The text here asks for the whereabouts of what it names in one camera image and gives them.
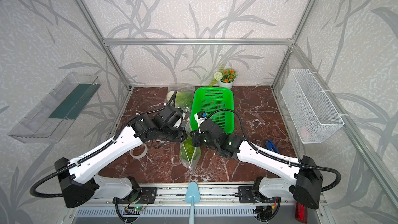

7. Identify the clear zip-top bag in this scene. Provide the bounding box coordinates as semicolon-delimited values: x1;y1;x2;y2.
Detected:
165;84;195;121
179;117;202;171

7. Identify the chinese cabbage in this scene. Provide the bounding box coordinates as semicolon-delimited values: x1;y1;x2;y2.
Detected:
179;137;202;169
175;90;194;112

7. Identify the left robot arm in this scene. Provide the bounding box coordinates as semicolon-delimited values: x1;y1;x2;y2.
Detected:
30;92;187;208

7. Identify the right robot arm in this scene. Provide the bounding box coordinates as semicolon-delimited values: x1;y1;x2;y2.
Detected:
191;111;342;209

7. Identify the green plastic basket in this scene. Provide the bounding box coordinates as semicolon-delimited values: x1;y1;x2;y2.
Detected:
190;87;235;134

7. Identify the clear tape roll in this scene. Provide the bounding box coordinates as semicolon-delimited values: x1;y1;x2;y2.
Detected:
129;144;148;160

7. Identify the light blue shovel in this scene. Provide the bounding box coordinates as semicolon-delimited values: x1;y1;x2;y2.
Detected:
185;182;201;224

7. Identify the potted flower plant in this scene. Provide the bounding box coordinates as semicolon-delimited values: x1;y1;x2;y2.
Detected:
209;64;237;89

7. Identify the red object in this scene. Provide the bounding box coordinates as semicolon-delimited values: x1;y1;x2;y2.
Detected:
294;202;308;224

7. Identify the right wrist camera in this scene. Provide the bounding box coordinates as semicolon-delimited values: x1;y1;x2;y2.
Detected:
194;111;207;128

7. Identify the circuit board with wires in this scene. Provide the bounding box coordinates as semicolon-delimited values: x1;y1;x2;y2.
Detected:
123;195;150;216

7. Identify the white wire basket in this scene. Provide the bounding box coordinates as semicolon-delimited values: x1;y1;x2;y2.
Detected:
281;68;345;144

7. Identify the aluminium frame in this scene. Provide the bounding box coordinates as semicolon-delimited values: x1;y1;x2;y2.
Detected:
73;0;398;208

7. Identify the clear plastic wall shelf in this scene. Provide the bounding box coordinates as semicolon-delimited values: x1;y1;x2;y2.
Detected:
8;72;101;144

